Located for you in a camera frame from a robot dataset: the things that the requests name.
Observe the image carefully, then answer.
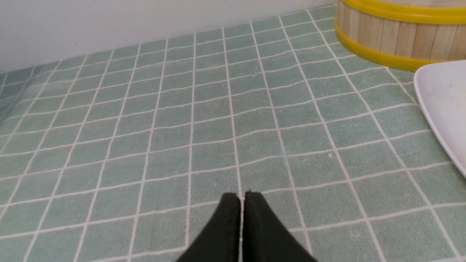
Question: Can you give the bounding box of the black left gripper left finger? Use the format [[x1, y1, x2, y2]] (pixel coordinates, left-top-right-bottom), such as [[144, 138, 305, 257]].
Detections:
[[177, 193, 241, 262]]

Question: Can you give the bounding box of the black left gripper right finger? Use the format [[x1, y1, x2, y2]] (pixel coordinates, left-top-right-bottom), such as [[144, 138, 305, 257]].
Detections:
[[242, 192, 316, 262]]

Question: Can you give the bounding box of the white square plate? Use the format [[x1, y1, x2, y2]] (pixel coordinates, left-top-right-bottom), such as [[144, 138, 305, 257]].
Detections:
[[413, 60, 466, 176]]

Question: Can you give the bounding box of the green checkered tablecloth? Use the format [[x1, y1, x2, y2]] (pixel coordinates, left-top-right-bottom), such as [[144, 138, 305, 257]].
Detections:
[[0, 5, 465, 262]]

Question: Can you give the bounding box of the bamboo steamer basket yellow rim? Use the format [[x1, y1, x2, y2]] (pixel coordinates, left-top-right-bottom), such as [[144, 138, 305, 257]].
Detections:
[[335, 0, 466, 72]]

